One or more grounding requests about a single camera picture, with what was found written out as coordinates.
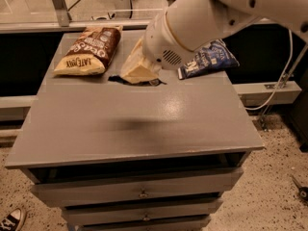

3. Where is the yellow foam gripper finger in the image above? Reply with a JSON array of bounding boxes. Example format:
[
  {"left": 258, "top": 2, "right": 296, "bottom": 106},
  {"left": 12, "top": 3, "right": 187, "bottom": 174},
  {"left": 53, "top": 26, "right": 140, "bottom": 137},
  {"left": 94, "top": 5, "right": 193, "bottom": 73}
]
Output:
[{"left": 119, "top": 38, "right": 161, "bottom": 84}]

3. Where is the blue rxbar blueberry wrapper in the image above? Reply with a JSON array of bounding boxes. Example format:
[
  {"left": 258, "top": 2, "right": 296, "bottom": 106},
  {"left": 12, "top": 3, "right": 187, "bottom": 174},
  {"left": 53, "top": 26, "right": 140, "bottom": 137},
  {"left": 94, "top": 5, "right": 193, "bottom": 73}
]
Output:
[{"left": 108, "top": 75, "right": 128, "bottom": 84}]

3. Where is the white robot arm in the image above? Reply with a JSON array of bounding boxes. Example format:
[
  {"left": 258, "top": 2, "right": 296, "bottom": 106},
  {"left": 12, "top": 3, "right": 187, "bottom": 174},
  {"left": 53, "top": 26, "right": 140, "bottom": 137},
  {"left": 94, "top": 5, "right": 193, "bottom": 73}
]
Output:
[{"left": 120, "top": 0, "right": 308, "bottom": 84}]

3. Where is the brown and yellow chip bag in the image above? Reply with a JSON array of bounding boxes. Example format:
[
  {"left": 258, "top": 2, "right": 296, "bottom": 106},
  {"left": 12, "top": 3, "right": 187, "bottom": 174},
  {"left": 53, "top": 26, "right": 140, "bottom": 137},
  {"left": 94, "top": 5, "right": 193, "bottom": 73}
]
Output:
[{"left": 53, "top": 26, "right": 123, "bottom": 76}]

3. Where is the blue chip bag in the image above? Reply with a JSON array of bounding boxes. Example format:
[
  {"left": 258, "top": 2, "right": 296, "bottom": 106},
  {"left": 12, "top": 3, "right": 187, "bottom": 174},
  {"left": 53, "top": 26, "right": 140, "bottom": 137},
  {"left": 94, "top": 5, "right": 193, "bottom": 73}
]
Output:
[{"left": 178, "top": 39, "right": 240, "bottom": 80}]

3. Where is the grey drawer cabinet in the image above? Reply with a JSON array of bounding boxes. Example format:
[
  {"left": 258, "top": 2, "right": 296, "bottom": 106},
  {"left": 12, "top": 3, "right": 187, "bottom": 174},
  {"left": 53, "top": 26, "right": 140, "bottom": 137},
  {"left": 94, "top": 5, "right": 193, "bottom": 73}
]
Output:
[{"left": 4, "top": 29, "right": 265, "bottom": 231}]

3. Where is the top grey drawer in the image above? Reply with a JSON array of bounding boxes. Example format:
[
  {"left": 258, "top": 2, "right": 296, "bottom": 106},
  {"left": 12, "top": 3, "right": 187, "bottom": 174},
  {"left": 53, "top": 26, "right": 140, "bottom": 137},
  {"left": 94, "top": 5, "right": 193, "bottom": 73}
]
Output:
[{"left": 32, "top": 167, "right": 244, "bottom": 207}]

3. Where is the grey drawer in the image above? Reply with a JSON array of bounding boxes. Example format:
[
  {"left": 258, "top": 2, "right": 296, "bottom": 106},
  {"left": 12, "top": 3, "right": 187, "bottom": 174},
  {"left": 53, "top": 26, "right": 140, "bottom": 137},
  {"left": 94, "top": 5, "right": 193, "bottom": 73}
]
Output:
[
  {"left": 32, "top": 167, "right": 244, "bottom": 207},
  {"left": 63, "top": 198, "right": 222, "bottom": 225},
  {"left": 81, "top": 216, "right": 210, "bottom": 231}
]

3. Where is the middle grey drawer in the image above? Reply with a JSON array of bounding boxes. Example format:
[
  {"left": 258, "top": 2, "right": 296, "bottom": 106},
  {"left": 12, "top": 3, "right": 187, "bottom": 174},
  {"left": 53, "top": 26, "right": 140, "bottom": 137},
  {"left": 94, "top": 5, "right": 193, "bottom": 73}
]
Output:
[{"left": 63, "top": 198, "right": 222, "bottom": 225}]

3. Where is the bottom grey drawer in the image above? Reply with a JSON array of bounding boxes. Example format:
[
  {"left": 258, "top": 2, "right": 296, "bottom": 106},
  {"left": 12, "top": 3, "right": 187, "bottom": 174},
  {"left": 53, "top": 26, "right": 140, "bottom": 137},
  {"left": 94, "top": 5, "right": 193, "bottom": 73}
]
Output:
[{"left": 81, "top": 216, "right": 210, "bottom": 231}]

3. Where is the black and white sneaker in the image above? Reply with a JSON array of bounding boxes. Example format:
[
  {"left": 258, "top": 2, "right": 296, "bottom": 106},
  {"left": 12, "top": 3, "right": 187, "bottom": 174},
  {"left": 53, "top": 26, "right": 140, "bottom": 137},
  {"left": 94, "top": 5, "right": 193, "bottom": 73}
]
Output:
[{"left": 0, "top": 208, "right": 26, "bottom": 231}]

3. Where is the black tool on floor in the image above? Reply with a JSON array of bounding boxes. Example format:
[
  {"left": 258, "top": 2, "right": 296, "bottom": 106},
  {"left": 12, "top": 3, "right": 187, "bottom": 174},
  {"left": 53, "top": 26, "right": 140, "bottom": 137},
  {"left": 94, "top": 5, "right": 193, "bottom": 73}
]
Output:
[{"left": 292, "top": 176, "right": 308, "bottom": 201}]

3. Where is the metal railing frame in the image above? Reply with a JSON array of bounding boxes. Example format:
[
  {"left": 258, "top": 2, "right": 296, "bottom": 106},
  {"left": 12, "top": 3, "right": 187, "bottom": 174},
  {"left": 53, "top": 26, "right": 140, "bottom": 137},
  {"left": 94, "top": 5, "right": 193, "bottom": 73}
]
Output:
[{"left": 0, "top": 0, "right": 174, "bottom": 33}]

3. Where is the white cable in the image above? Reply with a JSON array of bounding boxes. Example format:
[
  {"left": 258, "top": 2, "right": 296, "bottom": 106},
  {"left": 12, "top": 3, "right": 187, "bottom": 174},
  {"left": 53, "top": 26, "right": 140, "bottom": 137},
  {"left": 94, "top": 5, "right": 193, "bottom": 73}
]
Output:
[{"left": 244, "top": 29, "right": 295, "bottom": 112}]

